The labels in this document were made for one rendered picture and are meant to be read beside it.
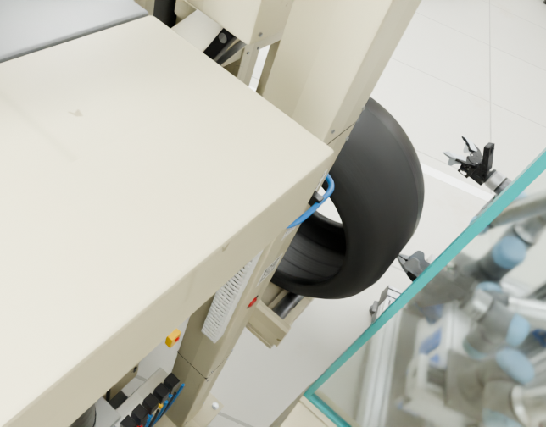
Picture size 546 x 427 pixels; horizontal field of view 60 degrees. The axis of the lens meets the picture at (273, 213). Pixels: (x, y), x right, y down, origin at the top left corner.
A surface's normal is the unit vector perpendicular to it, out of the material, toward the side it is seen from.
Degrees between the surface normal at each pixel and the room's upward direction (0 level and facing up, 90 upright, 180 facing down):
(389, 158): 27
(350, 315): 0
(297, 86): 90
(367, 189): 51
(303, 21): 90
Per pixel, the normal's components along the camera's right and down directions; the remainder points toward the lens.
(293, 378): 0.28, -0.61
